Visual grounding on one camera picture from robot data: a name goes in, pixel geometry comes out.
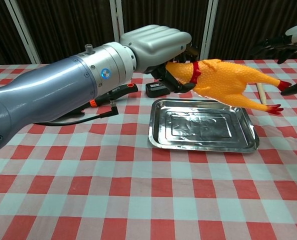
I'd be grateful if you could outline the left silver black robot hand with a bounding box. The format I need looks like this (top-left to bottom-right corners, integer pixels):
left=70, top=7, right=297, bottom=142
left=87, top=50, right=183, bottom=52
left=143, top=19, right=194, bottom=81
left=119, top=24, right=198, bottom=95

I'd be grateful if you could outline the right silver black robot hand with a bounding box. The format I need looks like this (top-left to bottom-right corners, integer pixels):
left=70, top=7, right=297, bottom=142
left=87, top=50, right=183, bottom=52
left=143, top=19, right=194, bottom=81
left=248, top=22, right=297, bottom=97

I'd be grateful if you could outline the yellow rubber chicken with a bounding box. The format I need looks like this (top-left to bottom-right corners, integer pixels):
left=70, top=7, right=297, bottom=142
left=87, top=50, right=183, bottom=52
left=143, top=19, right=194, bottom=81
left=165, top=58, right=293, bottom=115

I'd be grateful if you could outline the rectangular stainless steel tray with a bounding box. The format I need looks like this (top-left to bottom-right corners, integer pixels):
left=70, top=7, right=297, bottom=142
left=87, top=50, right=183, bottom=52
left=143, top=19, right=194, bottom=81
left=147, top=98, right=260, bottom=154

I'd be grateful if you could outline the black ink bottle red cap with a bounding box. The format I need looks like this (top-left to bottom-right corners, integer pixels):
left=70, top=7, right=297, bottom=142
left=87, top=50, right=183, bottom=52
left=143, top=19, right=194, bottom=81
left=145, top=80, right=171, bottom=99

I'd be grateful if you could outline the wooden stick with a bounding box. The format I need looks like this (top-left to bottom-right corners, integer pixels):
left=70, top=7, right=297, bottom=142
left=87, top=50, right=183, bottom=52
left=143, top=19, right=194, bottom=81
left=257, top=83, right=268, bottom=106

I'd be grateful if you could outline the black garden trowel orange collar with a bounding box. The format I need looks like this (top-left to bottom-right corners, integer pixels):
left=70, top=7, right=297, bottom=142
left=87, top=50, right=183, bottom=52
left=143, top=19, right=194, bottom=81
left=80, top=83, right=139, bottom=115

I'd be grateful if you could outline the red white checkered tablecloth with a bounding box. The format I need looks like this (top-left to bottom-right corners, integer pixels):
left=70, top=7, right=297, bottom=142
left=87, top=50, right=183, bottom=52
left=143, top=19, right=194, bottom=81
left=0, top=59, right=297, bottom=240

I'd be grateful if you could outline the white partition frame post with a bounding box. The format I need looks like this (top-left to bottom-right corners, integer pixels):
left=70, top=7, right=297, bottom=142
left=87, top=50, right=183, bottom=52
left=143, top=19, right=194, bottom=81
left=4, top=0, right=42, bottom=65
left=110, top=0, right=126, bottom=43
left=199, top=0, right=219, bottom=61

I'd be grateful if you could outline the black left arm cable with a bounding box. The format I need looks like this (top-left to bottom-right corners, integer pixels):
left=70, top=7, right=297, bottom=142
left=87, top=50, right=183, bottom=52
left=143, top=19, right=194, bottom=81
left=33, top=106, right=119, bottom=127

